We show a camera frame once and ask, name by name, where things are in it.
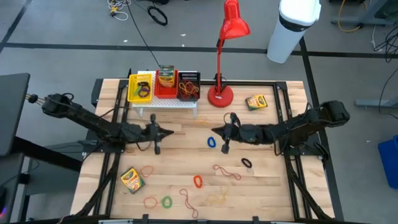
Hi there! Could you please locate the white and yellow cable bundle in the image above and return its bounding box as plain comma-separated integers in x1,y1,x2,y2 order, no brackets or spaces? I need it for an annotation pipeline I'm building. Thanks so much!
107,0,133,22

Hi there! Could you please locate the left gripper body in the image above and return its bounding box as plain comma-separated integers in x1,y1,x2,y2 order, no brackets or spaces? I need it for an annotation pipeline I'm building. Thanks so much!
138,113,162,156

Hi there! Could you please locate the black cable bundle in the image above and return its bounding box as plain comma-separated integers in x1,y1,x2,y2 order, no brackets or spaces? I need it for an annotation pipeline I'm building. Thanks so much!
373,24,398,64

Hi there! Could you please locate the black desk frame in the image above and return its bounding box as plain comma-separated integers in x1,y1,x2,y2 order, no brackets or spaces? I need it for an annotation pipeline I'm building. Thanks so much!
0,136,83,224

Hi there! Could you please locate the red plastic basket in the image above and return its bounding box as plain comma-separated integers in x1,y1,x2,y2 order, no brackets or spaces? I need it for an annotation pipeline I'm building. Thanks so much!
154,70,180,100

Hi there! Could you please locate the long black floor cable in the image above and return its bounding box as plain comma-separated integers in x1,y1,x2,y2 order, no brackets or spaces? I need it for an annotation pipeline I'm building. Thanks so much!
126,0,161,68

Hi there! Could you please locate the black coiled floor cable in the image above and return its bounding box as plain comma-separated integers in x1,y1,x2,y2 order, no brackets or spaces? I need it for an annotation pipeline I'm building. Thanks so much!
147,5,169,27

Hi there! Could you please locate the black plastic basket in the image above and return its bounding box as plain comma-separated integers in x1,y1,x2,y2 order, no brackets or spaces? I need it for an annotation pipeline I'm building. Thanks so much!
176,72,201,102

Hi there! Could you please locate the yellow plastic basket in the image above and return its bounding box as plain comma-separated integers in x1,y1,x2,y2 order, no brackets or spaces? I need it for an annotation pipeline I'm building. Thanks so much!
127,73,154,104

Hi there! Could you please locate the blue storage bin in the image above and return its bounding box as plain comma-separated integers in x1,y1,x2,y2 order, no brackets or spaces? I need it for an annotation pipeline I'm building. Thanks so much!
377,134,398,190

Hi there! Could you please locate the white trash bin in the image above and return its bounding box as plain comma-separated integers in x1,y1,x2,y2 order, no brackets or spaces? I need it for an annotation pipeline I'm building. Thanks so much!
266,0,322,64

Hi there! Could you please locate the grey desk leg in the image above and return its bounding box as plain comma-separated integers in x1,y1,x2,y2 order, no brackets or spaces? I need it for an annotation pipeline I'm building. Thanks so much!
330,0,398,27

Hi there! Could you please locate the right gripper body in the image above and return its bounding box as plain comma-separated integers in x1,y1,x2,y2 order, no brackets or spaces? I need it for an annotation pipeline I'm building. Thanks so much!
221,113,249,155

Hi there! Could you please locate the red desk lamp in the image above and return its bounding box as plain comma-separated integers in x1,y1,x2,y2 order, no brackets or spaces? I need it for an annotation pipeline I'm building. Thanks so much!
207,0,251,108

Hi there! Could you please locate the white perforated shelf riser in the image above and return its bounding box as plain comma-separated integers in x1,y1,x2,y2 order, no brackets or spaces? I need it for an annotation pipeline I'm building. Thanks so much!
132,70,198,118

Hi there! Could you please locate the arm supply cable with knob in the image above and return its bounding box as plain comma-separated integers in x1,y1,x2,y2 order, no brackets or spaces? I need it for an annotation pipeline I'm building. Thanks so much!
25,93,46,105

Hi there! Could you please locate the grey desk foot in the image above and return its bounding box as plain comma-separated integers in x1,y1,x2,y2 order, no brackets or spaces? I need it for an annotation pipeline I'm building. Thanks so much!
355,97,398,110

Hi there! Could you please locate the yellow floor cable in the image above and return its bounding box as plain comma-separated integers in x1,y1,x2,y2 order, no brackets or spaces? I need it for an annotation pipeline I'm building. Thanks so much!
337,0,363,33

